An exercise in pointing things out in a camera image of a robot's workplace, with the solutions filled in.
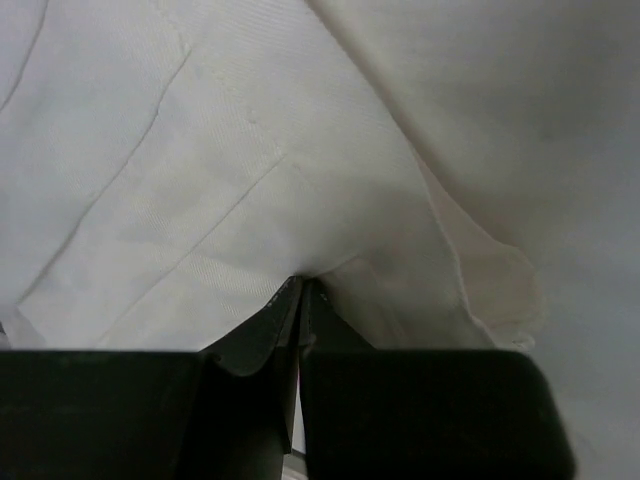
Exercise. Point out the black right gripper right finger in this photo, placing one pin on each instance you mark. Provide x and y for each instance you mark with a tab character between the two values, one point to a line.
421	414

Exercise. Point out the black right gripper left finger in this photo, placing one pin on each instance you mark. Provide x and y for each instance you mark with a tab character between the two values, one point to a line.
224	412

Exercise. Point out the white pleated skirt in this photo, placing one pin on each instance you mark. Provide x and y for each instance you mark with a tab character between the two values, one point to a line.
167	165

